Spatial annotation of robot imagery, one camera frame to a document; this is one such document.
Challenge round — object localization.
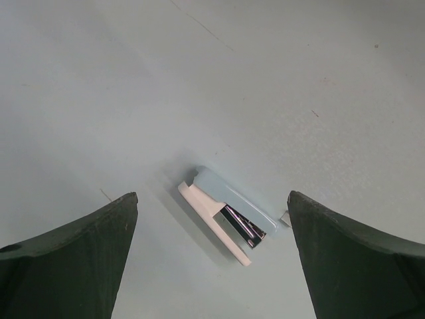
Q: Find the small staple strip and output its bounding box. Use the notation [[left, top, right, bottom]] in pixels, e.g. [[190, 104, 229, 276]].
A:
[[280, 210, 292, 228]]

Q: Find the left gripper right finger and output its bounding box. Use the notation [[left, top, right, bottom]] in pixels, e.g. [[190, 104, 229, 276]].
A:
[[288, 191, 424, 318]]

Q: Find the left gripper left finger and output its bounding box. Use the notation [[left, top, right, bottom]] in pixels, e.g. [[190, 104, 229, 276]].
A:
[[1, 192, 138, 318]]

